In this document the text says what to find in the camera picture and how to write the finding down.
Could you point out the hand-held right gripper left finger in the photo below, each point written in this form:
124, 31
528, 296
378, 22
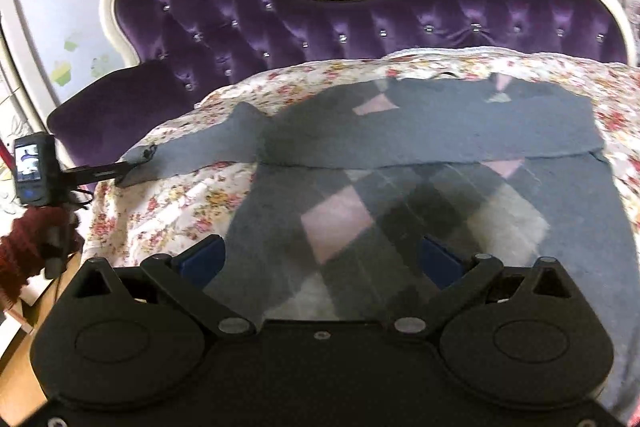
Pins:
204, 258

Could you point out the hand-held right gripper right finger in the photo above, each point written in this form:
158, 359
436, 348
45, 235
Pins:
439, 263

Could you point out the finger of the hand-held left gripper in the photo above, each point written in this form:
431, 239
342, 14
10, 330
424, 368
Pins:
102, 172

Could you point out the grey fleece cloth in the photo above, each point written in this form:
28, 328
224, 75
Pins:
450, 127

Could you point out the floral blanket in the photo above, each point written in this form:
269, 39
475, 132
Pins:
165, 207

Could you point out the purple tufted headboard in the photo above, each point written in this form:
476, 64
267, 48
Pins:
300, 22

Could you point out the green wall stickers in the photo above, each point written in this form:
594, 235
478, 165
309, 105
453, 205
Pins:
65, 69

